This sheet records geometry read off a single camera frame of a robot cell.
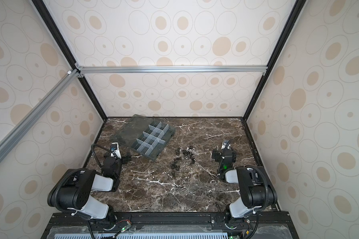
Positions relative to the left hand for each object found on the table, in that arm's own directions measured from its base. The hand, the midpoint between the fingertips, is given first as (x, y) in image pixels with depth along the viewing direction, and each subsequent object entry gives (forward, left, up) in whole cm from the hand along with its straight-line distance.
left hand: (124, 146), depth 90 cm
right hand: (+1, -66, -4) cm, 66 cm away
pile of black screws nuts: (0, -38, -10) cm, 39 cm away
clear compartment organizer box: (+14, -9, -10) cm, 19 cm away
